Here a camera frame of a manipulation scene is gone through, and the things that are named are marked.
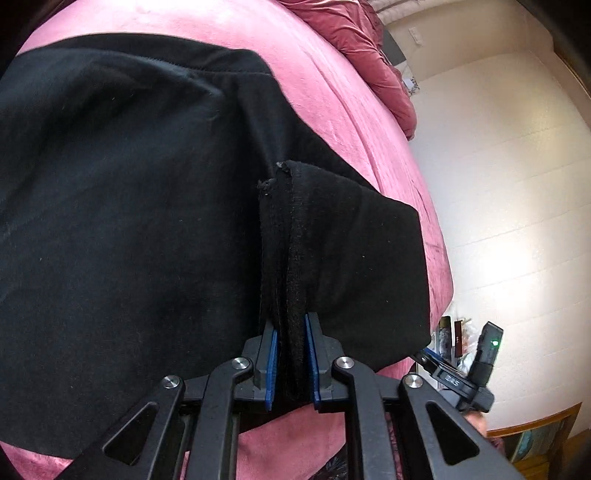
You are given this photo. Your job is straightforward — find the red duvet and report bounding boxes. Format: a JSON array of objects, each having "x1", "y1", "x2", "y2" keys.
[{"x1": 281, "y1": 0, "x2": 416, "y2": 139}]

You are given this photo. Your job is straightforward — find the white floral headboard panel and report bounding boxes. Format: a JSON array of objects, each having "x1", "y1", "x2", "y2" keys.
[{"x1": 401, "y1": 69, "x2": 422, "y2": 97}]

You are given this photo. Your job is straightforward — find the person's right hand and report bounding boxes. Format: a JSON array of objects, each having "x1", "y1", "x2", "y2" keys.
[{"x1": 464, "y1": 411, "x2": 504, "y2": 450}]

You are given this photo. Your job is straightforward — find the pink bed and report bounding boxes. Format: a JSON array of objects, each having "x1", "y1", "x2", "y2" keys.
[{"x1": 0, "y1": 0, "x2": 455, "y2": 480}]

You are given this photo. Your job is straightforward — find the grey headboard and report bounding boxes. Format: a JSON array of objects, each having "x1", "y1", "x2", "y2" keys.
[{"x1": 369, "y1": 0, "x2": 407, "y2": 68}]

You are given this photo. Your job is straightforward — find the wooden bookshelf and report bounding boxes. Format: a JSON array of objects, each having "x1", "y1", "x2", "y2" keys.
[{"x1": 487, "y1": 401, "x2": 585, "y2": 480}]

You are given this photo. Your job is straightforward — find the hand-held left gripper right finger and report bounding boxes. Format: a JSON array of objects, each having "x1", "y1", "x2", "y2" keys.
[{"x1": 304, "y1": 311, "x2": 527, "y2": 480}]

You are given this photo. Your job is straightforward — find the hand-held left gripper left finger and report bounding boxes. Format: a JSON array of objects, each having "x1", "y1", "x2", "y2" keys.
[{"x1": 55, "y1": 320, "x2": 280, "y2": 480}]

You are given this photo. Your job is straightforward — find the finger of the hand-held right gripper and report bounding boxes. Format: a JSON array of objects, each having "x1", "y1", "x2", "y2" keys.
[{"x1": 412, "y1": 347, "x2": 462, "y2": 384}]

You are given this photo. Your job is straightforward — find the black pants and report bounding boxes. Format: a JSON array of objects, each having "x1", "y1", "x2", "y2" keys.
[{"x1": 0, "y1": 33, "x2": 432, "y2": 462}]

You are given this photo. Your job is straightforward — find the cluttered small boxes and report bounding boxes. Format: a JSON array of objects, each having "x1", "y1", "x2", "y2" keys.
[{"x1": 436, "y1": 316, "x2": 478, "y2": 365}]

